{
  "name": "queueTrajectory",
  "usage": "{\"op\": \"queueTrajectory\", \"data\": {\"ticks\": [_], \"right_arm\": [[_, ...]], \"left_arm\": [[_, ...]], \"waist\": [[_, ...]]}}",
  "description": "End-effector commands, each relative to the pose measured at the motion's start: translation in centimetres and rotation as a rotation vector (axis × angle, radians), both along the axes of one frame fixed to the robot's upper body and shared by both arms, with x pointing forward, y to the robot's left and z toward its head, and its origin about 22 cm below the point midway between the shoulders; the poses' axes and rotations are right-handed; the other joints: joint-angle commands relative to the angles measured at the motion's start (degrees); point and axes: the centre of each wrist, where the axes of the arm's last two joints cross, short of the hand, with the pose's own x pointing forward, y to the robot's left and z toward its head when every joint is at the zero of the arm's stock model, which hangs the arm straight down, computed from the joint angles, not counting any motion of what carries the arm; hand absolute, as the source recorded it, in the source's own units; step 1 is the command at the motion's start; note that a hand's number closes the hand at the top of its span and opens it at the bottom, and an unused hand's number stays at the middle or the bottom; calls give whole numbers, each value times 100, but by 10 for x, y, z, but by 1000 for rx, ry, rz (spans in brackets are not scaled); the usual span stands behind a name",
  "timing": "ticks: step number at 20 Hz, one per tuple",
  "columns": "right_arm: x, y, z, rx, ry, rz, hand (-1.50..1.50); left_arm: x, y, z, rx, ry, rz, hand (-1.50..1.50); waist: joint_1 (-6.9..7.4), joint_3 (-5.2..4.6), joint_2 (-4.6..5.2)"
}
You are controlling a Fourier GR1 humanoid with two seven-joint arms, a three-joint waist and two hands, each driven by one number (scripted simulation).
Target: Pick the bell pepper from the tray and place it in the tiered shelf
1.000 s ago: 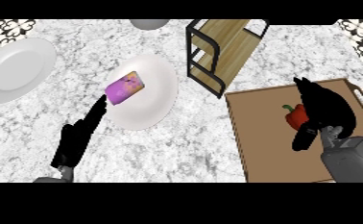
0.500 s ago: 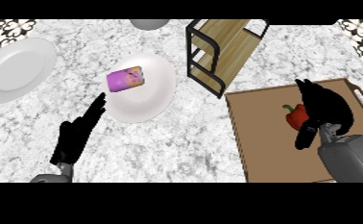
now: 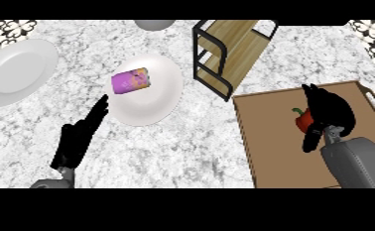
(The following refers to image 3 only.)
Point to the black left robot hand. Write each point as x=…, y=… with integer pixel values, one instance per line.
x=76, y=142

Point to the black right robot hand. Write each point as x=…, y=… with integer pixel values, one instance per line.
x=331, y=107

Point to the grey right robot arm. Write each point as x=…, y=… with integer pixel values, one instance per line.
x=349, y=159

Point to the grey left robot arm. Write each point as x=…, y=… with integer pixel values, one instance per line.
x=61, y=180

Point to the red bell pepper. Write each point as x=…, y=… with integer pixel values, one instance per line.
x=303, y=119

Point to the brown wooden tray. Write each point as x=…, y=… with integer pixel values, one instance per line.
x=289, y=149

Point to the black-framed wooden tiered shelf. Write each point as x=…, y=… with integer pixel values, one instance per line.
x=232, y=56

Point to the white oval plate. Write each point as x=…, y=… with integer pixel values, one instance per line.
x=147, y=91

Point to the black patterned placemat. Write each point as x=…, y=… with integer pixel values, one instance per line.
x=365, y=33
x=15, y=30

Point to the white round plate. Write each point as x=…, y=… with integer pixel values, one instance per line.
x=23, y=71

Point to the grey round object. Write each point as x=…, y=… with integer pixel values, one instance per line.
x=154, y=24

